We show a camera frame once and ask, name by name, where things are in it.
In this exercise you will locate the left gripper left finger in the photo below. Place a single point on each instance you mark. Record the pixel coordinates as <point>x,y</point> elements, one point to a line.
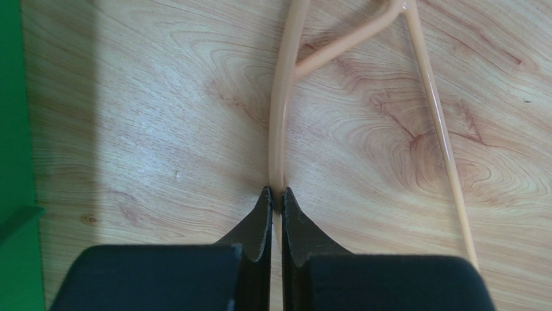
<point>230,274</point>

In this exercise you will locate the orange clothes hanger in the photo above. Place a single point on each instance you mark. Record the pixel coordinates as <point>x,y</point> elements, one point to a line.
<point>288,71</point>

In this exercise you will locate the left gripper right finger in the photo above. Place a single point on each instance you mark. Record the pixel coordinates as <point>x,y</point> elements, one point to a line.
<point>320,274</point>

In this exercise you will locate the green plastic tray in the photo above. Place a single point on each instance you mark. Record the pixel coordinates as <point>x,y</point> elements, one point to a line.
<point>21,275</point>

